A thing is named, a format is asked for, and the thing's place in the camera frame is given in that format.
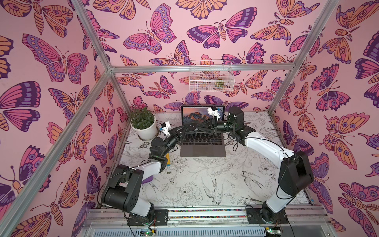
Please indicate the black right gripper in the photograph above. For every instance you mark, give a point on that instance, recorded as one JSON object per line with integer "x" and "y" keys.
{"x": 214, "y": 128}

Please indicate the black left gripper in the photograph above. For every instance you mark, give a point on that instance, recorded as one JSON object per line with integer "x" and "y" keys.
{"x": 179, "y": 138}

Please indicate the grey laptop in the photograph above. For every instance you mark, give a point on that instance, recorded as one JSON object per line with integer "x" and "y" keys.
{"x": 200, "y": 144}

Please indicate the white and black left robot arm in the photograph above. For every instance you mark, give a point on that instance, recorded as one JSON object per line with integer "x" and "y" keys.
{"x": 123, "y": 188}

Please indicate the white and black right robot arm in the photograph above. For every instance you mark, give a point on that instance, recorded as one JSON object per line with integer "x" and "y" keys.
{"x": 295, "y": 172}

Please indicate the blue yellow garden hand rake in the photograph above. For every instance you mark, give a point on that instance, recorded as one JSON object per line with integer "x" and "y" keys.
{"x": 168, "y": 160}

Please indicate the green plant in white pot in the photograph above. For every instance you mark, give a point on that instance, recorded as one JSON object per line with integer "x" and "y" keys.
{"x": 144, "y": 123}

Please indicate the pink purple cylinder toy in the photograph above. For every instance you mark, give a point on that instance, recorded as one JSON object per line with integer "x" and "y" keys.
{"x": 147, "y": 180}

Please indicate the green circuit board left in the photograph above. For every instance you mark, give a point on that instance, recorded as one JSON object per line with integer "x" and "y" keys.
{"x": 148, "y": 233}

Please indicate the green circuit board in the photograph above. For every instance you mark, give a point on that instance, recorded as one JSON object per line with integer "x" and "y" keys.
{"x": 273, "y": 232}
{"x": 148, "y": 233}

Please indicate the green circuit board right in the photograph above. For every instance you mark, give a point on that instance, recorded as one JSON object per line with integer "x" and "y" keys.
{"x": 273, "y": 232}

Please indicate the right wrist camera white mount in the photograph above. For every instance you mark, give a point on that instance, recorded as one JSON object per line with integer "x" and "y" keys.
{"x": 214, "y": 112}

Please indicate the white wire wall basket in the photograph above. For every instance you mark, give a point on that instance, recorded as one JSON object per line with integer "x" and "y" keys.
{"x": 211, "y": 78}

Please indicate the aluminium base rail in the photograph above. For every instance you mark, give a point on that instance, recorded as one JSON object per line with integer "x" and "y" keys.
{"x": 292, "y": 215}

